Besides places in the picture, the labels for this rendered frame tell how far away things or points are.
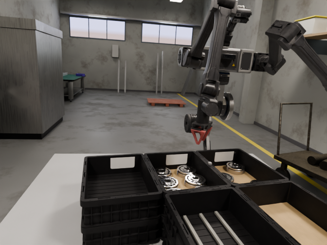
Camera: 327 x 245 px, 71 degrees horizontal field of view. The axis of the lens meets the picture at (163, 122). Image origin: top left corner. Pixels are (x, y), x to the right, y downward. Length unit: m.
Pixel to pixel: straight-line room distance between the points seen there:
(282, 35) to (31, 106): 3.85
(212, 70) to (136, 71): 10.13
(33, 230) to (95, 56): 10.29
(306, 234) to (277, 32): 0.85
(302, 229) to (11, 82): 4.16
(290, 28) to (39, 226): 1.39
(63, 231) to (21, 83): 3.45
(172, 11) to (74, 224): 10.82
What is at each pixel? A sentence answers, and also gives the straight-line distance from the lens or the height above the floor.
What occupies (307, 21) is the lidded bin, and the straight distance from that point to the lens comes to 4.34.
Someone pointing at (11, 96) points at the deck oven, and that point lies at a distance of 4.44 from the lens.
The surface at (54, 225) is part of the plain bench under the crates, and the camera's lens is 1.19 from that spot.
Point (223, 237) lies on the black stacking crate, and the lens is 0.93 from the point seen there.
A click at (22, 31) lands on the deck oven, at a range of 4.31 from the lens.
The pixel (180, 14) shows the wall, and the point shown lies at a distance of 11.53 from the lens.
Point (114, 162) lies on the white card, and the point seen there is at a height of 0.90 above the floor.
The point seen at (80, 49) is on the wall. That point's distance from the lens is 11.29.
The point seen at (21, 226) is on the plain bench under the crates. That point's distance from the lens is 1.23.
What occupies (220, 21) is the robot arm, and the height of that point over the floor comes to 1.59.
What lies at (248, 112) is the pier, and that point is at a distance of 6.34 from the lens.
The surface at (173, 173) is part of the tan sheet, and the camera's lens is 1.29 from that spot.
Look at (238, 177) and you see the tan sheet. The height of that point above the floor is 0.83.
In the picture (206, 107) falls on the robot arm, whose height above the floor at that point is 1.24.
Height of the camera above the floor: 1.41
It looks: 14 degrees down
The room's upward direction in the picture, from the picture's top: 4 degrees clockwise
